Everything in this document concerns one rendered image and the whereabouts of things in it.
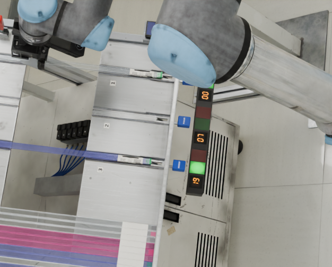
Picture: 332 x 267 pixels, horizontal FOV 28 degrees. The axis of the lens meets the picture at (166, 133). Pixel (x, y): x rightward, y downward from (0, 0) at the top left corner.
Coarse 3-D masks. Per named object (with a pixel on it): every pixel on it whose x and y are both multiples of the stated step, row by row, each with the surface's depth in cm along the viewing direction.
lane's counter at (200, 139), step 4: (196, 132) 162; (200, 132) 163; (204, 132) 163; (196, 136) 162; (200, 136) 162; (204, 136) 162; (196, 140) 162; (200, 140) 162; (204, 140) 162; (204, 144) 162
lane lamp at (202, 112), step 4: (196, 108) 164; (200, 108) 164; (204, 108) 164; (208, 108) 164; (196, 112) 164; (200, 112) 164; (204, 112) 164; (208, 112) 164; (196, 116) 164; (200, 116) 164; (204, 116) 164; (208, 116) 164
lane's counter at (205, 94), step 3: (201, 90) 165; (204, 90) 165; (207, 90) 165; (210, 90) 165; (201, 93) 165; (204, 93) 165; (207, 93) 165; (210, 93) 165; (198, 96) 165; (201, 96) 165; (204, 96) 165; (207, 96) 165; (210, 96) 165; (198, 99) 165; (201, 99) 165; (204, 99) 165; (207, 99) 165; (210, 99) 165
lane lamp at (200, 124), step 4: (196, 120) 163; (200, 120) 163; (204, 120) 163; (208, 120) 163; (196, 124) 163; (200, 124) 163; (204, 124) 163; (208, 124) 163; (196, 128) 163; (200, 128) 163; (204, 128) 163; (208, 128) 163
